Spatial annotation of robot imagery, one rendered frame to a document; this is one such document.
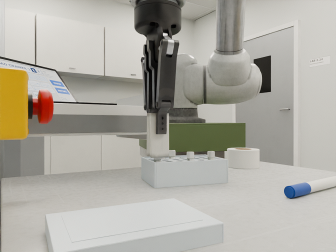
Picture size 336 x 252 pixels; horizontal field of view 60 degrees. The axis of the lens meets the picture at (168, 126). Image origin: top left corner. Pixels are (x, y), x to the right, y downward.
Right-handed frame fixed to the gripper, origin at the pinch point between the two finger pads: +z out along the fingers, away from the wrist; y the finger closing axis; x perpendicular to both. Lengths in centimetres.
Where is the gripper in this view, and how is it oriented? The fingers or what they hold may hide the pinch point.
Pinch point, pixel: (157, 134)
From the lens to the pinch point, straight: 46.4
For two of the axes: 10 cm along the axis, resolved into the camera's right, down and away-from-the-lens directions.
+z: 0.0, 10.0, 0.0
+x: 9.5, 0.0, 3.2
